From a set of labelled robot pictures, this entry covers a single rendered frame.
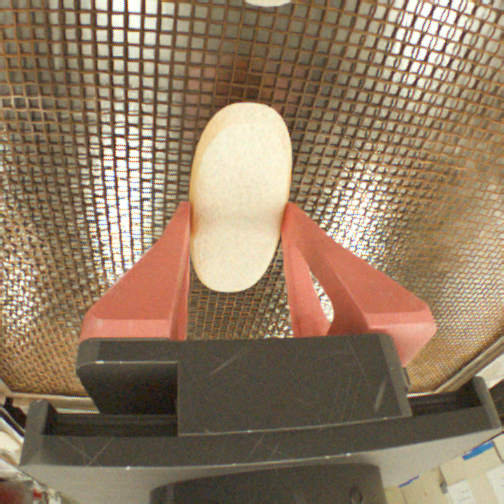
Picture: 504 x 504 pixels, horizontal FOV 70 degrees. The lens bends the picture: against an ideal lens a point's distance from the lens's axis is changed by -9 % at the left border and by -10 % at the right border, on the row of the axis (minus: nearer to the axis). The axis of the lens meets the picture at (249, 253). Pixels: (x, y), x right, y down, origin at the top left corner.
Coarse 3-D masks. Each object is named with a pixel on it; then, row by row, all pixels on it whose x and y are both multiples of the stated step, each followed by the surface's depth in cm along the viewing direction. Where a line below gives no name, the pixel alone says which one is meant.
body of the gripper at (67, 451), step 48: (480, 384) 8; (48, 432) 7; (96, 432) 7; (144, 432) 7; (288, 432) 7; (336, 432) 7; (384, 432) 7; (432, 432) 7; (480, 432) 7; (48, 480) 7; (96, 480) 7; (144, 480) 7; (192, 480) 7; (240, 480) 7; (288, 480) 7; (336, 480) 7; (384, 480) 11
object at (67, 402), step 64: (192, 0) 13; (64, 64) 14; (384, 64) 15; (320, 128) 17; (384, 128) 17; (0, 192) 18; (128, 192) 19; (448, 192) 20; (128, 256) 22; (384, 256) 24; (0, 320) 27; (64, 320) 27; (192, 320) 28; (0, 384) 34; (64, 384) 35; (448, 384) 43
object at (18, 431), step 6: (0, 408) 47; (0, 414) 47; (6, 414) 49; (0, 420) 48; (6, 420) 49; (12, 420) 51; (6, 426) 50; (12, 426) 51; (18, 426) 53; (12, 432) 52; (18, 432) 53; (18, 438) 54
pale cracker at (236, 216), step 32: (224, 128) 12; (256, 128) 12; (224, 160) 13; (256, 160) 13; (288, 160) 14; (192, 192) 14; (224, 192) 14; (256, 192) 14; (288, 192) 15; (192, 224) 15; (224, 224) 15; (256, 224) 15; (192, 256) 17; (224, 256) 16; (256, 256) 17; (224, 288) 19
